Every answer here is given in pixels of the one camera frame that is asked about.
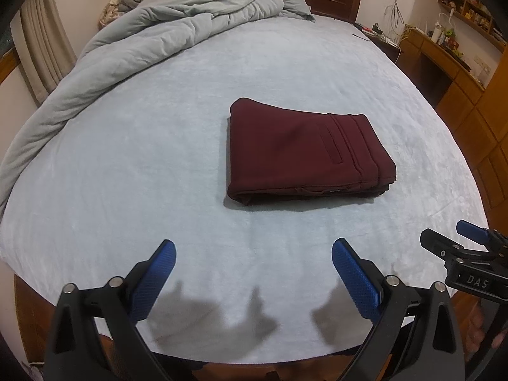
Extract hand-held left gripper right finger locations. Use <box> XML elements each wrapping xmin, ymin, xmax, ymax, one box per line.
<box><xmin>331</xmin><ymin>238</ymin><xmax>466</xmax><ymax>381</ymax></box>

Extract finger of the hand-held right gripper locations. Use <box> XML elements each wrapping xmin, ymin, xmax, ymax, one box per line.
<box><xmin>420</xmin><ymin>228</ymin><xmax>490</xmax><ymax>264</ymax></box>
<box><xmin>456</xmin><ymin>220</ymin><xmax>508</xmax><ymax>252</ymax></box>

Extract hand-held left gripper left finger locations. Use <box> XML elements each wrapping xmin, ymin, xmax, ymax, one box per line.
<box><xmin>43</xmin><ymin>239</ymin><xmax>177</xmax><ymax>381</ymax></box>

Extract maroon pants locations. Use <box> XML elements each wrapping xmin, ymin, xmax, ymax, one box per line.
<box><xmin>225</xmin><ymin>97</ymin><xmax>398</xmax><ymax>206</ymax></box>

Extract person's right hand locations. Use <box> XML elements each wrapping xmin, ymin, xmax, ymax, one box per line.
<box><xmin>468</xmin><ymin>297</ymin><xmax>505</xmax><ymax>352</ymax></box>

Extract bed with pale sheet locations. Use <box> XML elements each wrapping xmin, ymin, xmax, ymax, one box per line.
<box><xmin>0</xmin><ymin>12</ymin><xmax>489</xmax><ymax>364</ymax></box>

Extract orange wooden desk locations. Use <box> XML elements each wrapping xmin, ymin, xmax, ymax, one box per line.
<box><xmin>399</xmin><ymin>28</ymin><xmax>508</xmax><ymax>207</ymax></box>

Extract grey duvet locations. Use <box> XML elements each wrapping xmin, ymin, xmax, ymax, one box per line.
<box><xmin>0</xmin><ymin>0</ymin><xmax>316</xmax><ymax>215</ymax></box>

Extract beige curtain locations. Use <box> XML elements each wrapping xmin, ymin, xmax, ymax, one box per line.
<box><xmin>18</xmin><ymin>0</ymin><xmax>78</xmax><ymax>106</ymax></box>

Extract patterned pillow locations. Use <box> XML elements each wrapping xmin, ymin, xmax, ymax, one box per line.
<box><xmin>98</xmin><ymin>0</ymin><xmax>145</xmax><ymax>28</ymax></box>

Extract white wall socket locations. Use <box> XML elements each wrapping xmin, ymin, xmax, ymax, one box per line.
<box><xmin>473</xmin><ymin>57</ymin><xmax>493</xmax><ymax>85</ymax></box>

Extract wooden wall shelf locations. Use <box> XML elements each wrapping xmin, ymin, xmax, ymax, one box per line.
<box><xmin>438</xmin><ymin>0</ymin><xmax>508</xmax><ymax>52</ymax></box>

